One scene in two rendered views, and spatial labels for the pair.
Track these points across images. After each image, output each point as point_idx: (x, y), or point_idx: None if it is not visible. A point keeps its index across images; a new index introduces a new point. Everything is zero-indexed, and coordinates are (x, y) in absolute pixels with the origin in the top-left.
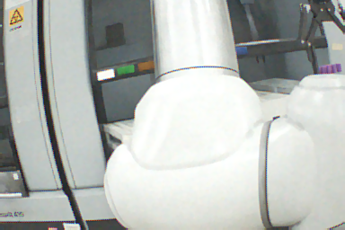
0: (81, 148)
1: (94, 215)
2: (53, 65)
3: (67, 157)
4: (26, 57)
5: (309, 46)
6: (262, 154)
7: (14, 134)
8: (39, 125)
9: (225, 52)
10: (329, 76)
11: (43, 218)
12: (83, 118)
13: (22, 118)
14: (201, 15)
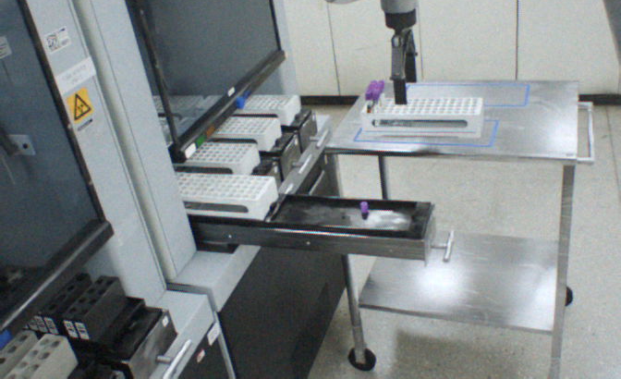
0: (176, 229)
1: (225, 297)
2: (141, 157)
3: (168, 248)
4: (112, 159)
5: (403, 79)
6: None
7: (116, 263)
8: (141, 232)
9: None
10: None
11: (192, 349)
12: (174, 199)
13: (125, 236)
14: None
